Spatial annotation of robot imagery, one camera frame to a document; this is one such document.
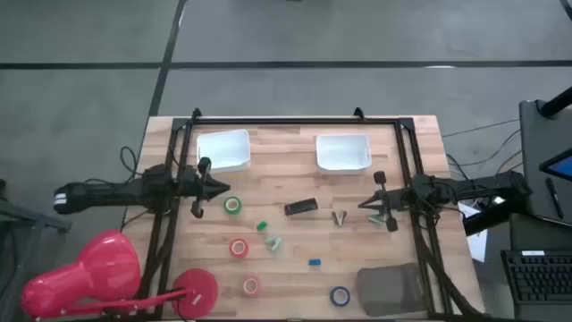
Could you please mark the black aluminium frame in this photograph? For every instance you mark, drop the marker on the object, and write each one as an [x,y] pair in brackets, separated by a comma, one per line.
[290,121]

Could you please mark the red tape roll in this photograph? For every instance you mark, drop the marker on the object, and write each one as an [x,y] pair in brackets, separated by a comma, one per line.
[232,248]

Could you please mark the grey plastic tray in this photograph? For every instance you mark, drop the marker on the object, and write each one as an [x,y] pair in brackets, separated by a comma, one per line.
[391,290]

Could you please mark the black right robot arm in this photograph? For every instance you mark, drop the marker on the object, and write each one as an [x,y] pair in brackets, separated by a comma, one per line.
[469,185]

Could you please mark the tablet with blue screen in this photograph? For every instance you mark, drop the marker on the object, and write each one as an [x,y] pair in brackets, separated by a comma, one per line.
[561,166]

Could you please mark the white plastic bin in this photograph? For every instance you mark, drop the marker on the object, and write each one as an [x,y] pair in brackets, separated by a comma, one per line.
[343,154]
[223,149]

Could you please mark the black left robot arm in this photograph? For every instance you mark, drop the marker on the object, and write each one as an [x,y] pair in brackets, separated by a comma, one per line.
[111,192]

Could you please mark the black keyboard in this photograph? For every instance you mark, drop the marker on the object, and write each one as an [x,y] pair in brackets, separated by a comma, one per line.
[540,277]

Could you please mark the blue mini stapler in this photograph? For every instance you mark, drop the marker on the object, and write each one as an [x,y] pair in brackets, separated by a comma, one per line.
[315,262]

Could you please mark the grey staple remover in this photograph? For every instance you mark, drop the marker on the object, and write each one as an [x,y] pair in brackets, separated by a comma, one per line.
[339,217]

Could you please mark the teal staple remover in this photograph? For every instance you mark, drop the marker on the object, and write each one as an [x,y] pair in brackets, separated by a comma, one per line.
[274,243]
[374,219]

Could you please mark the green tape roll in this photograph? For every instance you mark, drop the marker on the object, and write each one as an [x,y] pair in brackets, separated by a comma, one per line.
[226,205]

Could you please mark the black desk edge bar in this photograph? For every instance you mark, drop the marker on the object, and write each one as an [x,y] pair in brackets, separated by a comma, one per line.
[491,221]

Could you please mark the black pen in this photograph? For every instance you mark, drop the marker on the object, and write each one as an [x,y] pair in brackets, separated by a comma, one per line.
[554,197]

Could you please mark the grey metal stand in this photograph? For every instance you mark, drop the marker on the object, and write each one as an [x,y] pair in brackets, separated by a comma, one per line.
[27,219]

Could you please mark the black pole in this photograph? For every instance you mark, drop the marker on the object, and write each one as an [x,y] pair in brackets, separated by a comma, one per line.
[556,103]

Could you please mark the white paper sheet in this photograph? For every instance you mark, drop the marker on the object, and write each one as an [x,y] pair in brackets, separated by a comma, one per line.
[478,246]

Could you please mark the dark grey side desk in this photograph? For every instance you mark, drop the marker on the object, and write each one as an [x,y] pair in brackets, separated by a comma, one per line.
[532,152]

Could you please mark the black stapler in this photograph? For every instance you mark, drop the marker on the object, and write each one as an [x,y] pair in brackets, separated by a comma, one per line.
[301,207]

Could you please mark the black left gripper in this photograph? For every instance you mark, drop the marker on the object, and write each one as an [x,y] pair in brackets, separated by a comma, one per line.
[194,185]

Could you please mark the green mini stapler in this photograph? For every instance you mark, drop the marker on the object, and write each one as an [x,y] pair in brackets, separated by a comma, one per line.
[262,226]

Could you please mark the pink stool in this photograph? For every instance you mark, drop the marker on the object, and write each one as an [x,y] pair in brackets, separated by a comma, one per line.
[98,273]

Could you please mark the pink tape roll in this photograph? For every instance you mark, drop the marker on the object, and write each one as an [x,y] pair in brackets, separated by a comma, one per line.
[245,286]

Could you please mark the blue tape roll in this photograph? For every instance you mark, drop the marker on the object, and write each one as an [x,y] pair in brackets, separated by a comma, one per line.
[333,296]

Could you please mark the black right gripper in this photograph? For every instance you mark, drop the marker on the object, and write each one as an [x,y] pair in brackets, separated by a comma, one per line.
[397,200]

